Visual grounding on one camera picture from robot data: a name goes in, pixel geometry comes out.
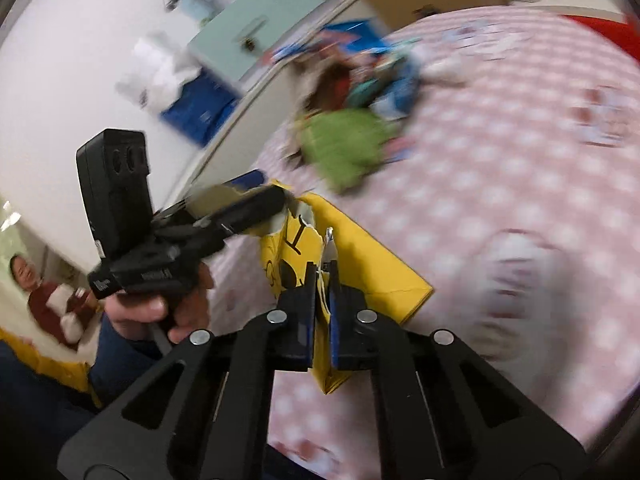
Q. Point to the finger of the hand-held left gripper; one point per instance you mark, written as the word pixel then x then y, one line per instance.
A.
pixel 250 210

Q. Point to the seated person in red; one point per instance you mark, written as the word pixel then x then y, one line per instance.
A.
pixel 45 300

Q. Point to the red storage bench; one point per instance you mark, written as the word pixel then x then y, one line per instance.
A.
pixel 610 30

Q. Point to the white plastic bag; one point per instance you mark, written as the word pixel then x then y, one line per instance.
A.
pixel 155 70

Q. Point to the person's dark blue clothing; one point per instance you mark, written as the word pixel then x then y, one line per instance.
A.
pixel 35 425

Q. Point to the teal drawer cabinet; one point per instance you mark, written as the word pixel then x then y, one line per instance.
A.
pixel 240 30

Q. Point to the person's left forearm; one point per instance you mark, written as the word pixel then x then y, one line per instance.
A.
pixel 125 360

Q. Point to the pink checkered tablecloth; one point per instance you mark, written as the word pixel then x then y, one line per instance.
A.
pixel 500 185

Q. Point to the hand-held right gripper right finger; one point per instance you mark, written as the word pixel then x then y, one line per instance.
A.
pixel 336 332

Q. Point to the person's left hand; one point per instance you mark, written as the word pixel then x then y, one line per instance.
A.
pixel 135 315

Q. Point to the yellow snack packet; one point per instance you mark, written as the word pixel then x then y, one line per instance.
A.
pixel 370 270

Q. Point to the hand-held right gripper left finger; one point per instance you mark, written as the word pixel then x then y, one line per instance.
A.
pixel 305 332

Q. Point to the green snack packet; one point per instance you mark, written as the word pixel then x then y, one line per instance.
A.
pixel 345 145

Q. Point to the red brown snack wrapper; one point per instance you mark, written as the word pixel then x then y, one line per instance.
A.
pixel 331 85

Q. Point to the blue white snack wrapper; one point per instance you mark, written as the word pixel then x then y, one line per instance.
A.
pixel 395 87

